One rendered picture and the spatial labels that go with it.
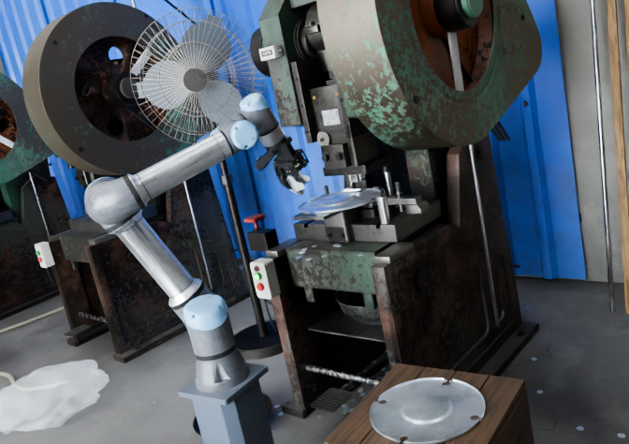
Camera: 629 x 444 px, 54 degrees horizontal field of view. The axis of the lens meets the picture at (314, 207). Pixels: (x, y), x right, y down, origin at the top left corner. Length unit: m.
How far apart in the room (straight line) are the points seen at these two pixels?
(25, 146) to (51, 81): 1.86
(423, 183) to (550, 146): 0.96
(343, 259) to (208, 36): 1.20
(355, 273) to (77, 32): 1.76
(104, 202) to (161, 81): 1.25
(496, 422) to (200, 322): 0.78
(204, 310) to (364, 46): 0.80
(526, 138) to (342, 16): 1.63
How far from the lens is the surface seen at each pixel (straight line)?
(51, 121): 2.96
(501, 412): 1.62
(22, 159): 4.79
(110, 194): 1.61
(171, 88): 2.78
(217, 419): 1.77
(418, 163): 2.25
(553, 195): 3.12
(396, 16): 1.62
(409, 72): 1.64
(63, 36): 3.06
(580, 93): 3.01
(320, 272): 2.11
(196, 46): 2.73
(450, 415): 1.62
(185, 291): 1.80
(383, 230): 2.01
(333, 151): 2.08
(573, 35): 3.00
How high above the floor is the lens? 1.22
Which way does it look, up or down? 12 degrees down
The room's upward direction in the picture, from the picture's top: 12 degrees counter-clockwise
